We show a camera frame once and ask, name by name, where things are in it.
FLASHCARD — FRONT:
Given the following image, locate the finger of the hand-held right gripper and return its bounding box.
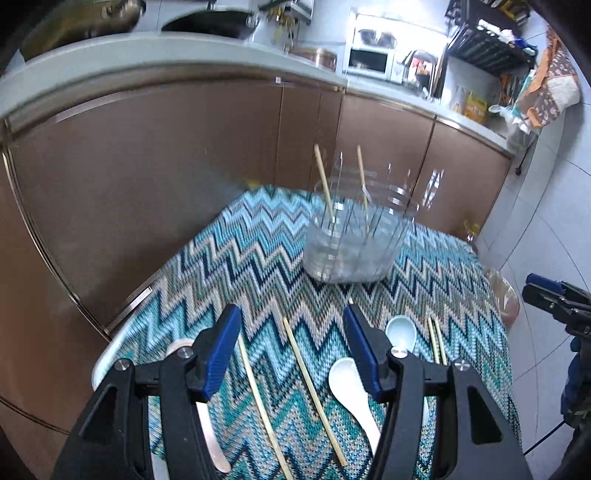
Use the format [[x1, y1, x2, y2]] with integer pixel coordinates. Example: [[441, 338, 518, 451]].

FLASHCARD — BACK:
[[523, 284, 583, 325], [526, 273, 591, 302]]

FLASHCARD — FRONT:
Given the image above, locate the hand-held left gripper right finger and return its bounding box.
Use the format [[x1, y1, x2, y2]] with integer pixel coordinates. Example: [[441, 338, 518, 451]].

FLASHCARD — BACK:
[[342, 305, 532, 480]]

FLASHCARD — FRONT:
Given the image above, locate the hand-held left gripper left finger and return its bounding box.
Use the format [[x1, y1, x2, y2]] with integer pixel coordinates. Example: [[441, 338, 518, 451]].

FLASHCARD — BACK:
[[51, 304, 243, 480]]

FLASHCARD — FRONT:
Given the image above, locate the white ceramic soup spoon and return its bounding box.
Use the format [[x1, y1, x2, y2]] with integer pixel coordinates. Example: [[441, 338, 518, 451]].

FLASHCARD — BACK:
[[329, 357, 382, 455]]

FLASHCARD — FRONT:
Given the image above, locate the light blue ceramic soup spoon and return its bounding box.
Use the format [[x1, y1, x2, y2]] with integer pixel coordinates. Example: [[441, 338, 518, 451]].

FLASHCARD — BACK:
[[385, 316, 417, 352]]

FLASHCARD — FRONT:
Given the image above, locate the pale pink ceramic soup spoon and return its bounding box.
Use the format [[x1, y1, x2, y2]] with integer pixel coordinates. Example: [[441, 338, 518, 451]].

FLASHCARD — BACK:
[[165, 338, 232, 474]]

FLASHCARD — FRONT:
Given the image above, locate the bin with plastic liner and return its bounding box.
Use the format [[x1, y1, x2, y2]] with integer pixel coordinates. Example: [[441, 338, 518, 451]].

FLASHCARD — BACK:
[[484, 267, 521, 328]]

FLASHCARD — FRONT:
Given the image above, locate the blue clothing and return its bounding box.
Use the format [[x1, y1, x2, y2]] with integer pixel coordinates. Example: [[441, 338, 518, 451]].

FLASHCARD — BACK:
[[560, 336, 591, 432]]

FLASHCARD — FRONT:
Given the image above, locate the cooking oil bottle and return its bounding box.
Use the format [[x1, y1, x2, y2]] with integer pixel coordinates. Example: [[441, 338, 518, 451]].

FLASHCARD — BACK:
[[463, 220, 482, 254]]

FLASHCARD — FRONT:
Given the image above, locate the chevron patterned knitted table mat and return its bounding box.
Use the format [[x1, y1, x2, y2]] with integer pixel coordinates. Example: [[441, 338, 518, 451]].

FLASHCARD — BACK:
[[108, 185, 522, 480]]

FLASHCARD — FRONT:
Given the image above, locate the clear plastic bag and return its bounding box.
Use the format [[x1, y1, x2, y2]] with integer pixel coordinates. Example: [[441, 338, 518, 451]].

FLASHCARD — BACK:
[[488, 104, 533, 154]]

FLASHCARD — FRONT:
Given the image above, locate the brown kitchen cabinet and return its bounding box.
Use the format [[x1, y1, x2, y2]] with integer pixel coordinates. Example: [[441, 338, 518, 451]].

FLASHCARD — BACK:
[[0, 76, 514, 467]]

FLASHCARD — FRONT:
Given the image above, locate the yellow packet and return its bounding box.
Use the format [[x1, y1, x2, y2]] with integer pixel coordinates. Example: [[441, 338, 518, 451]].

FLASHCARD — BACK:
[[462, 91, 489, 124]]

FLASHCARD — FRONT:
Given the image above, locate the patterned orange cloth bag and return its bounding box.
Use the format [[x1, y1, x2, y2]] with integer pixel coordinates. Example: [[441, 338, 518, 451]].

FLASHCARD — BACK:
[[516, 27, 581, 126]]

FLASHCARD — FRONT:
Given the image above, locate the black kettle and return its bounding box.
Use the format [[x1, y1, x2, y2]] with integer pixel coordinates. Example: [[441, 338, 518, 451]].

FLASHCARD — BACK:
[[404, 50, 440, 99]]

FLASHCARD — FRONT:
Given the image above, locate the white microwave oven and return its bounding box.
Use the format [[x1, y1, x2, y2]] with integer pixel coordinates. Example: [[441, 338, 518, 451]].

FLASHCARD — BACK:
[[342, 45, 403, 85]]

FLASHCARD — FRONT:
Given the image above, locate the white countertop cabinet with bowls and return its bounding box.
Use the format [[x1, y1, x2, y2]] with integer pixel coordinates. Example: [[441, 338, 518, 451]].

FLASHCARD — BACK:
[[352, 13, 450, 52]]

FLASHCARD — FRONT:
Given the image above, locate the grey kitchen countertop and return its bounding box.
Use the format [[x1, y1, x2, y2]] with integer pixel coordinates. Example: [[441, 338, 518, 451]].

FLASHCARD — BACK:
[[0, 31, 515, 155]]

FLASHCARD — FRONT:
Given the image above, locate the round copper tin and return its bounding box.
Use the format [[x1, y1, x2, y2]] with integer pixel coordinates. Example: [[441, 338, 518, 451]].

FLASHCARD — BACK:
[[293, 45, 338, 71]]

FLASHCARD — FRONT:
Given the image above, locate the black wok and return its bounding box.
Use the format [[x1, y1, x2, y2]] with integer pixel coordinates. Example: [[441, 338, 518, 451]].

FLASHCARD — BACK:
[[161, 8, 260, 41]]

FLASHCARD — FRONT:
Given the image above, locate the steel cooking pot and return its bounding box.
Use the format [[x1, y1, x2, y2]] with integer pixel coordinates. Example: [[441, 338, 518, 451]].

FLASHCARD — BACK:
[[21, 0, 147, 63]]

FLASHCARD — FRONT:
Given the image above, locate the black cable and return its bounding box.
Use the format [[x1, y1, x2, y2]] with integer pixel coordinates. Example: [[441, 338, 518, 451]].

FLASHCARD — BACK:
[[521, 418, 571, 457]]

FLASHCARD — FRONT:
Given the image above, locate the black wire rack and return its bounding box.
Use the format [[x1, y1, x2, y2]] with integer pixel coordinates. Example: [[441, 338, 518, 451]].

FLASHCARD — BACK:
[[445, 17, 539, 78]]

